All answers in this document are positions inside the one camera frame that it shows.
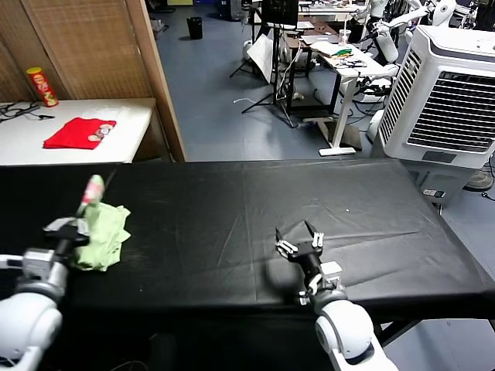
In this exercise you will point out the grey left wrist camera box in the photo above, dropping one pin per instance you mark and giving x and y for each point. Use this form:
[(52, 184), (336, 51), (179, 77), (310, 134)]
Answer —
[(38, 264)]

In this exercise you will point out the white standing desk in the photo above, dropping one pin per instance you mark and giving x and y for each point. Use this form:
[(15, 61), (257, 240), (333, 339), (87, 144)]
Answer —
[(348, 69)]

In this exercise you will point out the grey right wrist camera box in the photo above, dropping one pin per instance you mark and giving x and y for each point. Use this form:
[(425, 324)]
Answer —
[(332, 272)]

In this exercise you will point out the plastic drink cup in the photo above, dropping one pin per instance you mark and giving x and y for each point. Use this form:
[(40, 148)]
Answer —
[(344, 35)]

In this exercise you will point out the white air cooler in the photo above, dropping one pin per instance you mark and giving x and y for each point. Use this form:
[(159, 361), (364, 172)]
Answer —
[(444, 100)]

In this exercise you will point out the black trash bin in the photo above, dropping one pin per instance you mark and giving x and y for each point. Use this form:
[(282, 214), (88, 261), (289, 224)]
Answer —
[(195, 28)]

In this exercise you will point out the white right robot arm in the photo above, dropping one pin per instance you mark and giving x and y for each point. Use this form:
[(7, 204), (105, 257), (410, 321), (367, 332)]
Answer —
[(348, 332)]

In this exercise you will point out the light green t-shirt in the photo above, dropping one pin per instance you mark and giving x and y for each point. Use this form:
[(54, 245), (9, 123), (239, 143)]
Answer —
[(104, 235)]

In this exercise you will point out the white reflector board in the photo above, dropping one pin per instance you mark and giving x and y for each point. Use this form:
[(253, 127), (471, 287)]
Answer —
[(261, 58)]

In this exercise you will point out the white humanoid robot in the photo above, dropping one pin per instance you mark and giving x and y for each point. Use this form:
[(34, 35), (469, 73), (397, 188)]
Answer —
[(383, 35)]

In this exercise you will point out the black monitor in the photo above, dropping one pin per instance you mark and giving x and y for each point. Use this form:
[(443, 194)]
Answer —
[(279, 11)]

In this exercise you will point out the black tripod stand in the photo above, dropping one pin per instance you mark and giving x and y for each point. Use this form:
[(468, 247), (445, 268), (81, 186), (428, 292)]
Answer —
[(276, 77)]

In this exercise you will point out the white side table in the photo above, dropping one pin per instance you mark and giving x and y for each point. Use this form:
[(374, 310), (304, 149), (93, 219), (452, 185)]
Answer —
[(127, 127)]

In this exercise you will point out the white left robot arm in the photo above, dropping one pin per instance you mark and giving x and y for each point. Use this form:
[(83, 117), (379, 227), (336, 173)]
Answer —
[(27, 317)]

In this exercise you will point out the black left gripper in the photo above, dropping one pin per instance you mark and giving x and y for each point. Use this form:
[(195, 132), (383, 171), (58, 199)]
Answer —
[(69, 239)]

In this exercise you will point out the colourful cloth pile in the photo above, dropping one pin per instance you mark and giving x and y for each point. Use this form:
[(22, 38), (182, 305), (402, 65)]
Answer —
[(343, 52)]

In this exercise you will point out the red chips can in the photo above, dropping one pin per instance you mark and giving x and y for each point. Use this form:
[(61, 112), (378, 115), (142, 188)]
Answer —
[(42, 87)]

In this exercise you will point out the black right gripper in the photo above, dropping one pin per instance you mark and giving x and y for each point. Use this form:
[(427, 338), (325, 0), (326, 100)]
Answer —
[(307, 257)]

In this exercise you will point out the white power strip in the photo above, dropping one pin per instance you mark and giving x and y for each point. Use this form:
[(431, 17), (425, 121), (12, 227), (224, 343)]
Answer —
[(434, 192)]

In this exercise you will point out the wooden folding screen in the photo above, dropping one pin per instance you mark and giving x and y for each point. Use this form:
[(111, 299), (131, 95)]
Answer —
[(96, 50)]

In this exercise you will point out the red folded shirt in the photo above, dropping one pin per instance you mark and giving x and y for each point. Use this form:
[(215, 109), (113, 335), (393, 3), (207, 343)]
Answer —
[(79, 133)]

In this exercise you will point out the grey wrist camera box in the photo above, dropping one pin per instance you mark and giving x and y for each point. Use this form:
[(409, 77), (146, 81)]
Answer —
[(38, 264), (332, 272)]

